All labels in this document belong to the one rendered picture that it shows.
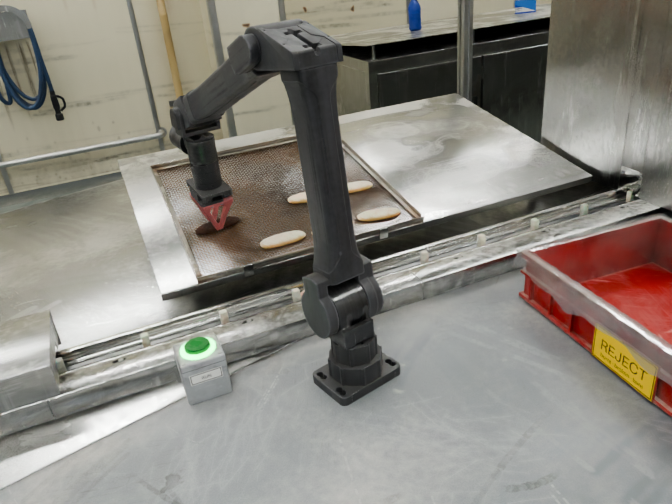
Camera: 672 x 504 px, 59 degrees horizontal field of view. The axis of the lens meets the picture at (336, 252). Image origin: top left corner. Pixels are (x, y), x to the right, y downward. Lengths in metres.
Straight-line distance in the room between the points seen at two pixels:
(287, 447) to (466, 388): 0.28
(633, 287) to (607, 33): 0.60
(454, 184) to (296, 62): 0.77
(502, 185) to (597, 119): 0.27
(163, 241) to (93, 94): 3.45
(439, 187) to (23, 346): 0.93
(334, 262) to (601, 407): 0.43
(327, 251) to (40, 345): 0.48
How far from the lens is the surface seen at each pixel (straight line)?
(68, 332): 1.26
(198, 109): 1.12
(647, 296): 1.21
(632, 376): 0.97
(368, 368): 0.91
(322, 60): 0.78
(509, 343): 1.04
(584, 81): 1.59
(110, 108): 4.71
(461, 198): 1.40
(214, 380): 0.96
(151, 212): 1.40
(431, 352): 1.01
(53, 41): 4.64
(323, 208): 0.82
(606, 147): 1.56
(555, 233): 1.32
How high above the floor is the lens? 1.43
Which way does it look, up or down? 27 degrees down
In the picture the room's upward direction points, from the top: 6 degrees counter-clockwise
